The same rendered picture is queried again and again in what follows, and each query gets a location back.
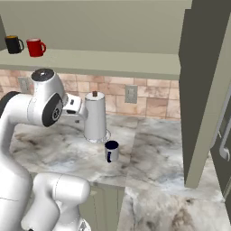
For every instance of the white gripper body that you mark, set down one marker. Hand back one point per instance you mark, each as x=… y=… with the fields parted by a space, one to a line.
x=83 y=110

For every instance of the olive base cabinet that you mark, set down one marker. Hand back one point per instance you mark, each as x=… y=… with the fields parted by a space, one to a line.
x=103 y=207

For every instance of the red mug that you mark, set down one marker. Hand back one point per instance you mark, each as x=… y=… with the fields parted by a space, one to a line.
x=35 y=48

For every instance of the dark fridge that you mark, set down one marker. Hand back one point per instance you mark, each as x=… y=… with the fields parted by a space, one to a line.
x=224 y=174

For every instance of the olive open wall cabinet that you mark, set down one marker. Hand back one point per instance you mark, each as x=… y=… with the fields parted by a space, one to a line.
x=114 y=36

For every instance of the grey wall socket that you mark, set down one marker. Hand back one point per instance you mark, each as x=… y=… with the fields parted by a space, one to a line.
x=131 y=94
x=23 y=85

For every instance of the black mug with yellow inside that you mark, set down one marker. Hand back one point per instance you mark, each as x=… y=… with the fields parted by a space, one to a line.
x=13 y=45

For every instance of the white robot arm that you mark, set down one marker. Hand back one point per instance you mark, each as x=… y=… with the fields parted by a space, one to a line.
x=18 y=192

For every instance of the olive cabinet door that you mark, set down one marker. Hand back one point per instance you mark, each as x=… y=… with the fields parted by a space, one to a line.
x=198 y=90

